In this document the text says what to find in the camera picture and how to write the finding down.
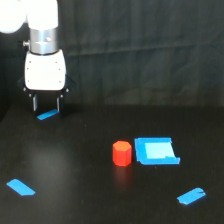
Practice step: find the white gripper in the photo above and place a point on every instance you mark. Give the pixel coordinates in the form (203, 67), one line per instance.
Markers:
(45, 73)

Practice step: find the red octagonal block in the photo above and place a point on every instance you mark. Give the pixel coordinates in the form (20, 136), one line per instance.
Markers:
(122, 153)

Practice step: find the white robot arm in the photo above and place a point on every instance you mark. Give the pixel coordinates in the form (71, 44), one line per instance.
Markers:
(41, 16)

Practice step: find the blue tape strip back left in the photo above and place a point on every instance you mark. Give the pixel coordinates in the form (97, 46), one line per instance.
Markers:
(47, 114)

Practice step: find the blue tape strip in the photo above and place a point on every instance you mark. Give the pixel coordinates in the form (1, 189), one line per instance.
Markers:
(47, 114)
(191, 196)
(20, 188)

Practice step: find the black backdrop curtain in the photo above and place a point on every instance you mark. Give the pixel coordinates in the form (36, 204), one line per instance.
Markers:
(144, 52)

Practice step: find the blue tape strip front left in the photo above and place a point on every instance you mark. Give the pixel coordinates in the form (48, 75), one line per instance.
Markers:
(20, 188)

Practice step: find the blue tape strip front right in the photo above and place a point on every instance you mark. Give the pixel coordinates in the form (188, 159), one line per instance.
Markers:
(191, 196)

